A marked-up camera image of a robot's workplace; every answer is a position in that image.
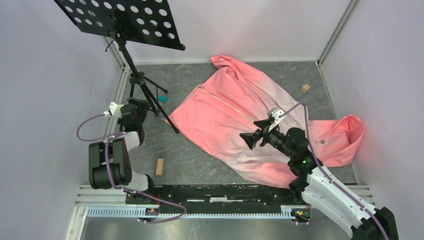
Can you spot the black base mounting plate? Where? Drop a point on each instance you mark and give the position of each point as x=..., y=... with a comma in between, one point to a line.
x=234, y=199

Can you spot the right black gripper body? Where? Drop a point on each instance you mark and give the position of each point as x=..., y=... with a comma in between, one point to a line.
x=275, y=139

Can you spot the white slotted cable duct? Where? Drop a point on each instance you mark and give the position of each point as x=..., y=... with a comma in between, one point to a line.
x=154, y=212

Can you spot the pink zip jacket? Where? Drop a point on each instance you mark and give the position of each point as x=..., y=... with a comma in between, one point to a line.
x=214, y=114

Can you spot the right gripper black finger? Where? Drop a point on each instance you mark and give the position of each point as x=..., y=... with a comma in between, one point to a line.
x=252, y=138
x=263, y=124

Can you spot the long wooden block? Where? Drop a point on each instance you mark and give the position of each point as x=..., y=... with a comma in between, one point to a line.
x=159, y=167

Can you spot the small teal block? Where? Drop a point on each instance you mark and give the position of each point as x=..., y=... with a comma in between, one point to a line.
x=162, y=98

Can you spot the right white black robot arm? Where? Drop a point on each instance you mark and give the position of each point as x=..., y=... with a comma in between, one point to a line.
x=316, y=186

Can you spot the small wooden cube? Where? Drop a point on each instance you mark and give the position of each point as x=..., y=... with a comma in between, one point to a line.
x=305, y=88

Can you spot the black perforated music stand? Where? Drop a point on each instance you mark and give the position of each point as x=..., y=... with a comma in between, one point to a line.
x=147, y=22

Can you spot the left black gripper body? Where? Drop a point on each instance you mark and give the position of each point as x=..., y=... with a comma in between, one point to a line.
x=141, y=109

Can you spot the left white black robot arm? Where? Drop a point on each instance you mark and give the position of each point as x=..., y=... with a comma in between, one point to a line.
x=109, y=165

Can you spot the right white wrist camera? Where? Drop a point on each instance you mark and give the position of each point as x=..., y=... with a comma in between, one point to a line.
x=275, y=116

